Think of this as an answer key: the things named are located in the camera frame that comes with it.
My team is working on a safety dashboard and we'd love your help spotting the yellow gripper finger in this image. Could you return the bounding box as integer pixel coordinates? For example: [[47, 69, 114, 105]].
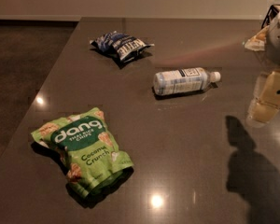
[[246, 71, 280, 124]]

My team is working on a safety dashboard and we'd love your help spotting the green rice chip bag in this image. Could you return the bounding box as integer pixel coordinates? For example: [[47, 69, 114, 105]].
[[31, 107, 133, 199]]

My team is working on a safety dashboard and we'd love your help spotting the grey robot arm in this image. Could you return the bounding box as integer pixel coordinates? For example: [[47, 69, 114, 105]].
[[245, 4, 280, 127]]

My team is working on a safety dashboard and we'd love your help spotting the blue kettle chip bag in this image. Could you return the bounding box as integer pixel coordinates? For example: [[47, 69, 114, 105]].
[[90, 31, 153, 63]]

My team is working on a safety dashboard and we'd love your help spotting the crumpled snack wrapper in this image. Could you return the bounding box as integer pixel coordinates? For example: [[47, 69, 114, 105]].
[[245, 26, 269, 51]]

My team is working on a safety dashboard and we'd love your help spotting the clear plastic water bottle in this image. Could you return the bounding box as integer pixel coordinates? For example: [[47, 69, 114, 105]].
[[153, 67, 221, 96]]

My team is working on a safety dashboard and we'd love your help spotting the black frame object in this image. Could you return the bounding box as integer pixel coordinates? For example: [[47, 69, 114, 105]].
[[261, 4, 280, 28]]

